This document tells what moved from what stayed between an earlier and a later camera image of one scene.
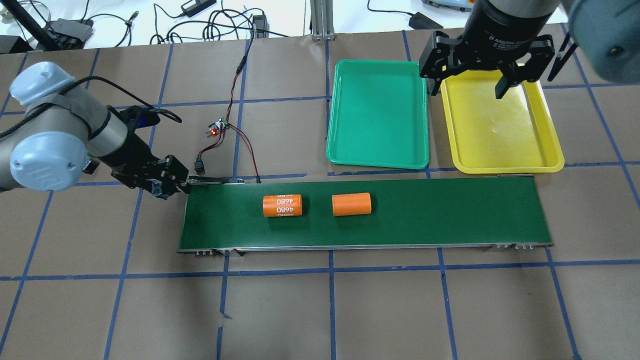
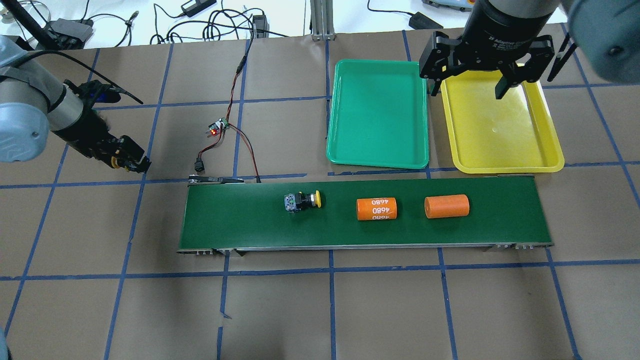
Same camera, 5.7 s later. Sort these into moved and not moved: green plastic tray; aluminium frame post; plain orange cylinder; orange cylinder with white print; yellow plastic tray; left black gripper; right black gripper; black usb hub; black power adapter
Moved: plain orange cylinder; orange cylinder with white print; left black gripper
Not moved: aluminium frame post; green plastic tray; black power adapter; yellow plastic tray; black usb hub; right black gripper
